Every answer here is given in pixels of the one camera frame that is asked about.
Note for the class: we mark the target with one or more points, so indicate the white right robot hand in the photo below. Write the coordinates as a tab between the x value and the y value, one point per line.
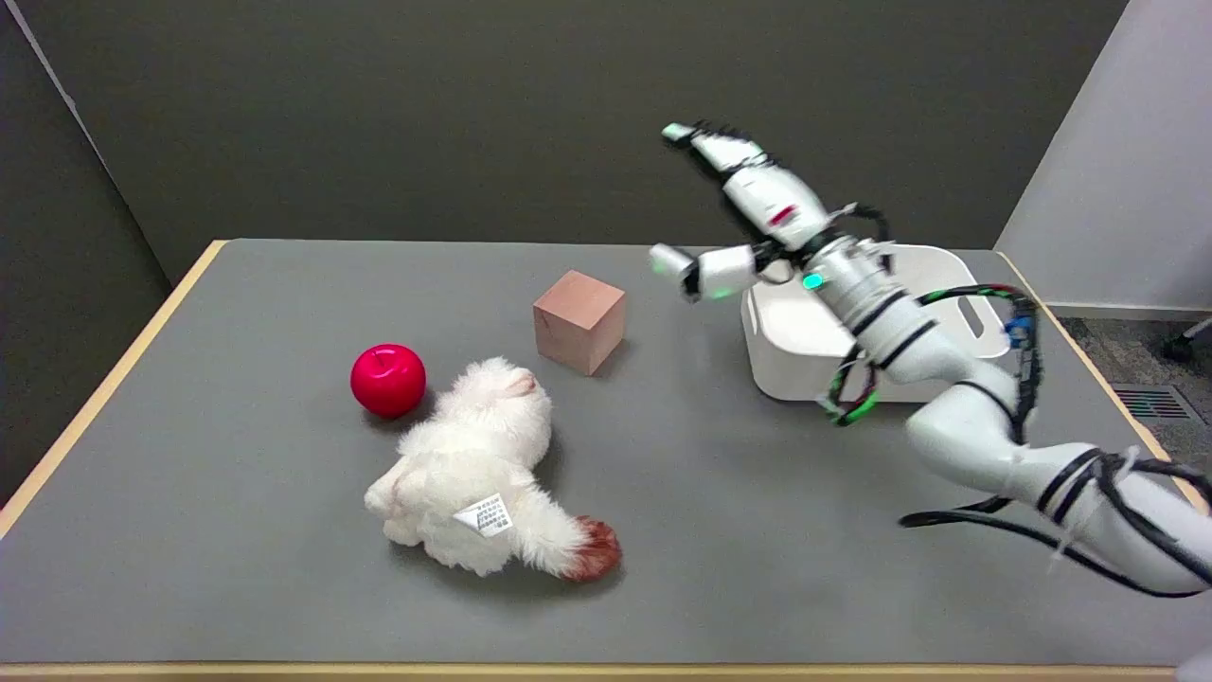
765	201

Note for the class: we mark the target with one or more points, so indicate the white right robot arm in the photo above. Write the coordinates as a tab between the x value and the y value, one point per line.
956	398

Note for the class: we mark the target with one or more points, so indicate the wooden cube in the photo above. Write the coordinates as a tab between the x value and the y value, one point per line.
579	321

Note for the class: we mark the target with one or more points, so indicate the white plastic bin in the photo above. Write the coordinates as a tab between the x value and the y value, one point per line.
805	350

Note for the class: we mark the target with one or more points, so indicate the white plush toy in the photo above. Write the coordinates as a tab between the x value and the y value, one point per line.
473	474

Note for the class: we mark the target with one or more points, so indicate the red apple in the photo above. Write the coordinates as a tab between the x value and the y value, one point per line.
387	379

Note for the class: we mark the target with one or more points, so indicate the floor vent grille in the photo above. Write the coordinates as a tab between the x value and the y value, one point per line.
1151	403

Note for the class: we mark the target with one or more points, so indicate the black chair caster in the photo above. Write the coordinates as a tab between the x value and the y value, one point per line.
1180	347

